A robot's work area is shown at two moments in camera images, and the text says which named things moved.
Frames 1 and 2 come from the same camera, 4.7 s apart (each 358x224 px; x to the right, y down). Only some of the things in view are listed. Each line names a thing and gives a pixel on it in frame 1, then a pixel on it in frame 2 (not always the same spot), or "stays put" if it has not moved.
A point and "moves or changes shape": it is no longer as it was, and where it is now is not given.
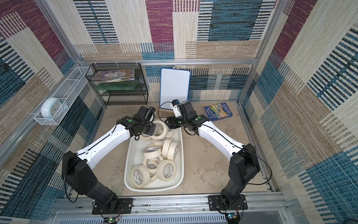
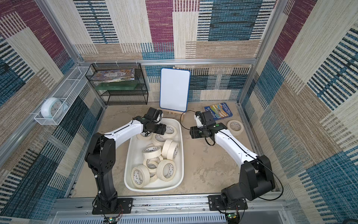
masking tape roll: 158,143 stays put
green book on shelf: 116,85 stays put
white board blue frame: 174,85 stays put
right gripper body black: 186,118 → 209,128
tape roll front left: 140,176 stays put
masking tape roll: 165,129 moves or changes shape
